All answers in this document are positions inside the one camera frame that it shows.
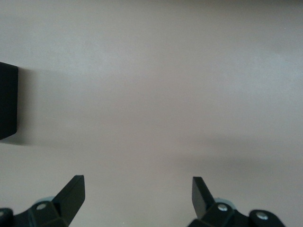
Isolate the black plastic box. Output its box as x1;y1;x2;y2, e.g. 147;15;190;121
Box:
0;61;19;141

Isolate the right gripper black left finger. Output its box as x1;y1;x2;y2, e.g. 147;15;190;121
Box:
0;175;86;227

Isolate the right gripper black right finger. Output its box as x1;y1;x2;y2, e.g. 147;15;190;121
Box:
187;176;285;227

